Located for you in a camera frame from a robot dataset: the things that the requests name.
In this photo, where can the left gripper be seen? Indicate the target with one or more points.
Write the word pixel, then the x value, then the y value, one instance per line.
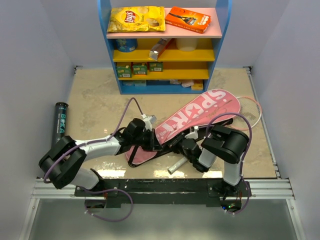
pixel 153 145

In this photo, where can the white cup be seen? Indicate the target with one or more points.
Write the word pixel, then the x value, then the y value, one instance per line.
pixel 186 44

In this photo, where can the pink racket bag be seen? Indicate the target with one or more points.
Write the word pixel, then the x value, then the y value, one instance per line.
pixel 199 112

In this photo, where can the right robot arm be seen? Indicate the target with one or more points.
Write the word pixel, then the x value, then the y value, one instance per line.
pixel 230 145

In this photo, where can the yellow soap packet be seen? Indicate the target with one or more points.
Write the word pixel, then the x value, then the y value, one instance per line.
pixel 198 86

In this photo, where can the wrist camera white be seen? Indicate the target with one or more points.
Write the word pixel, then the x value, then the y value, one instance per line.
pixel 149 120
pixel 193 133

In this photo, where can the orange razor box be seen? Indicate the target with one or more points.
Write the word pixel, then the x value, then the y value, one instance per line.
pixel 188 19

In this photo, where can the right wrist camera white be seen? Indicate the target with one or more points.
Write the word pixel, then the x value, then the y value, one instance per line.
pixel 193 133

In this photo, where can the blue shelf unit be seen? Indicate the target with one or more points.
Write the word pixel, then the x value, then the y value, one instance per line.
pixel 172 54

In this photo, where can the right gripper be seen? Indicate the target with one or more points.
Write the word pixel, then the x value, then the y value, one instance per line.
pixel 176 142

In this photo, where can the silver orange carton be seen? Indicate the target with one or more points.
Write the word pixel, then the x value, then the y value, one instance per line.
pixel 157 50

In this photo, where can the green box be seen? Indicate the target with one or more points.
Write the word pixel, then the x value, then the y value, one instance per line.
pixel 140 68
pixel 156 66
pixel 123 70

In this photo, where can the green box right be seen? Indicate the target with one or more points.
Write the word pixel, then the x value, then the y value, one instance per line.
pixel 156 66

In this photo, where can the black shuttlecock tube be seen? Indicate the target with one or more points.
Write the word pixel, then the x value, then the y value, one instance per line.
pixel 59 122

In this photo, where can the pink soap packet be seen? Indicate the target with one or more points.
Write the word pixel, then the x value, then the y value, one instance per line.
pixel 187 83

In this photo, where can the blue round can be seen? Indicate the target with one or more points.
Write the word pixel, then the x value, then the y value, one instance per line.
pixel 126 45

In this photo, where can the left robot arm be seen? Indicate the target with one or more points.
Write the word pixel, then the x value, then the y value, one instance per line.
pixel 62 164

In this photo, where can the yellow Lays chips bag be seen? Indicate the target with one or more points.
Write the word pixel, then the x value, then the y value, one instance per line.
pixel 137 19

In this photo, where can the green box middle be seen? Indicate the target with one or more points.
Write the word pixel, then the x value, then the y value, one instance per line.
pixel 140 68

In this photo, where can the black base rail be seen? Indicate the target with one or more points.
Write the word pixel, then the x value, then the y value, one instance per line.
pixel 211 192

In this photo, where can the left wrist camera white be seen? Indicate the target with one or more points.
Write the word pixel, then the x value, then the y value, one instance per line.
pixel 149 120

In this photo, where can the green box left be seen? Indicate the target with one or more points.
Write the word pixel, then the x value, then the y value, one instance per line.
pixel 123 70

